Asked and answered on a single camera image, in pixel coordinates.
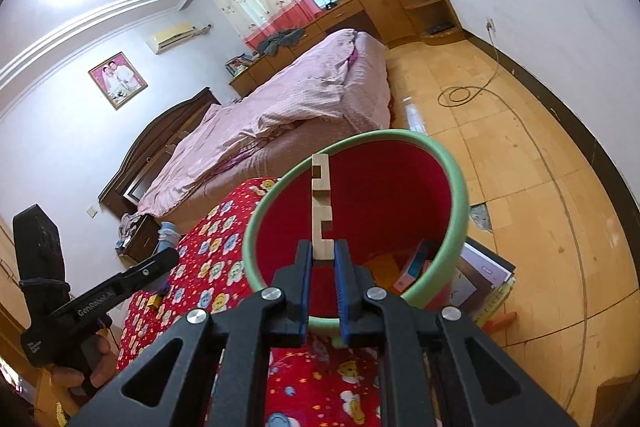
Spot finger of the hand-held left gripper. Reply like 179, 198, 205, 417
117, 249, 180, 297

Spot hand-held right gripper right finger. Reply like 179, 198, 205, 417
334, 239, 581, 427

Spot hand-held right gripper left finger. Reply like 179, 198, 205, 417
65, 239, 313, 427

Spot orange carton box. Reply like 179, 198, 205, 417
362, 252, 401, 293

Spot white carton box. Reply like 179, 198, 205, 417
392, 239, 436, 295

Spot notched wooden block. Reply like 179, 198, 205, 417
310, 153, 335, 263

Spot red bin with green rim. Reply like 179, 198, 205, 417
243, 129, 471, 335

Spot person's left hand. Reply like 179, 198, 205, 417
50, 334, 121, 403

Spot dark wooden nightstand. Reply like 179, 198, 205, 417
117, 213, 173, 268

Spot light blue cloth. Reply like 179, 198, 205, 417
157, 222, 181, 253

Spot pile of clothes on nightstand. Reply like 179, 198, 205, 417
119, 212, 146, 240

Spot red smiley flower blanket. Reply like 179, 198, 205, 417
116, 177, 401, 427

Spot dark wooden bed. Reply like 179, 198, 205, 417
97, 28, 393, 233

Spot stack of books and papers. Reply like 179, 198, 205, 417
447, 237, 516, 328

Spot orange stick on floor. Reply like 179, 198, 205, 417
482, 311, 518, 333

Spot pink duvet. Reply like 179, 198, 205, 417
137, 28, 393, 215

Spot framed portrait photo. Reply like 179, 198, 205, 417
88, 52, 149, 110

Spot books and frames on desk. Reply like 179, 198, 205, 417
225, 53, 258, 75

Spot grey clothes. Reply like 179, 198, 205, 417
257, 28, 305, 56

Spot long wooden desk cabinet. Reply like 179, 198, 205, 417
227, 0, 463, 98

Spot wall air conditioner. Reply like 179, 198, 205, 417
146, 23, 197, 55

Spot black cable on floor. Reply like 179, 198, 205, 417
436, 27, 590, 413

